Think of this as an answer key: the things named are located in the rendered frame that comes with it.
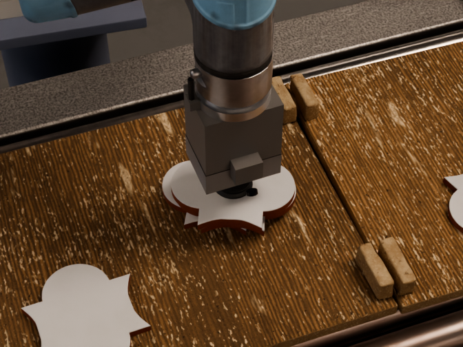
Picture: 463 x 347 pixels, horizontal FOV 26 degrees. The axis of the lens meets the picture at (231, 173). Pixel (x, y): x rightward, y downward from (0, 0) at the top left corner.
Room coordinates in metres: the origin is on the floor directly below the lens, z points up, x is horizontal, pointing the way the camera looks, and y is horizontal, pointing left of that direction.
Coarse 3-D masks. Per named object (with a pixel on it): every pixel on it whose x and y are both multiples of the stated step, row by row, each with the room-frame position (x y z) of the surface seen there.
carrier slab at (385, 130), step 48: (432, 48) 0.97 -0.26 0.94; (336, 96) 0.88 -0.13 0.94; (384, 96) 0.88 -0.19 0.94; (432, 96) 0.88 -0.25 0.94; (336, 144) 0.80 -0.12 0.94; (384, 144) 0.80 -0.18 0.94; (432, 144) 0.80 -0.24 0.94; (384, 192) 0.73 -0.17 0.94; (432, 192) 0.73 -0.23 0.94; (432, 240) 0.66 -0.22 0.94; (432, 288) 0.59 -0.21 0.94
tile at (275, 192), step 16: (176, 176) 0.72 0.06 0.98; (192, 176) 0.72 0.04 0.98; (272, 176) 0.72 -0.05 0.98; (288, 176) 0.72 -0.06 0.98; (176, 192) 0.69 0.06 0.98; (192, 192) 0.69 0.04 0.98; (272, 192) 0.69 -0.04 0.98; (288, 192) 0.69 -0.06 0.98; (192, 208) 0.67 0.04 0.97; (208, 208) 0.67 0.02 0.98; (224, 208) 0.67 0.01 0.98; (240, 208) 0.67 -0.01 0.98; (256, 208) 0.67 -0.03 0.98; (272, 208) 0.67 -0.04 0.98; (208, 224) 0.65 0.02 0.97; (240, 224) 0.66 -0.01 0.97; (256, 224) 0.65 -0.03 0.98
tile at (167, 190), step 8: (176, 168) 0.75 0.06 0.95; (168, 176) 0.74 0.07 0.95; (168, 184) 0.73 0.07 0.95; (168, 192) 0.72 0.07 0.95; (168, 200) 0.71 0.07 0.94; (176, 208) 0.70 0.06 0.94; (192, 216) 0.68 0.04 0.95; (184, 224) 0.67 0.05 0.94; (192, 224) 0.68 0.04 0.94; (240, 232) 0.67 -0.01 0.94
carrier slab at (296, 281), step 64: (128, 128) 0.83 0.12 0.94; (0, 192) 0.73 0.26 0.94; (64, 192) 0.73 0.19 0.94; (128, 192) 0.73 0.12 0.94; (320, 192) 0.73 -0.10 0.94; (0, 256) 0.64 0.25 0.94; (64, 256) 0.64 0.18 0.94; (128, 256) 0.64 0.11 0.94; (192, 256) 0.64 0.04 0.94; (256, 256) 0.64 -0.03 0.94; (320, 256) 0.64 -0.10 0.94; (0, 320) 0.56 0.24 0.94; (192, 320) 0.56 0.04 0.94; (256, 320) 0.56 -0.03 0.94; (320, 320) 0.56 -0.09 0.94
